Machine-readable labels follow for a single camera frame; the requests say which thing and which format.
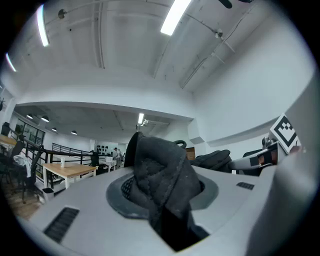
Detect white waste bin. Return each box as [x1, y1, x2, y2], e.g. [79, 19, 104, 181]
[41, 187, 55, 202]

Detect wooden desk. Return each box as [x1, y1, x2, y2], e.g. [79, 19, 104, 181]
[0, 134, 18, 147]

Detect wooden table white legs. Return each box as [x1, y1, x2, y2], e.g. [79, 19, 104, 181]
[42, 162, 98, 190]

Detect black fabric bag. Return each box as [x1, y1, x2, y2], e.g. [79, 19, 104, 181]
[123, 131, 232, 252]

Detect black metal railing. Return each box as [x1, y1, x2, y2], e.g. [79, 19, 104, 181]
[8, 127, 101, 186]

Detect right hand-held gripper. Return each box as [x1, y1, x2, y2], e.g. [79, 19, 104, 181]
[228, 113, 302, 171]

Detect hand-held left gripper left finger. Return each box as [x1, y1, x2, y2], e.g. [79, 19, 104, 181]
[18, 166, 177, 256]

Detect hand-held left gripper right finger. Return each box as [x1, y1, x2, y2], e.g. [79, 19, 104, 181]
[176, 164, 276, 256]

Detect black office chair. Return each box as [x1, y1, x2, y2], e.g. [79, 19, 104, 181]
[89, 151, 100, 168]
[9, 144, 45, 204]

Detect white cloth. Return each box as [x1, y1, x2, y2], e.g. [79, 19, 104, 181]
[12, 154, 32, 178]

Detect long ceiling strip light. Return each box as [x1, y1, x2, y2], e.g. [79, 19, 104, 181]
[5, 52, 17, 73]
[36, 4, 50, 48]
[159, 0, 193, 36]

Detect white desk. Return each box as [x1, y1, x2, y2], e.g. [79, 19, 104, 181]
[98, 156, 118, 173]

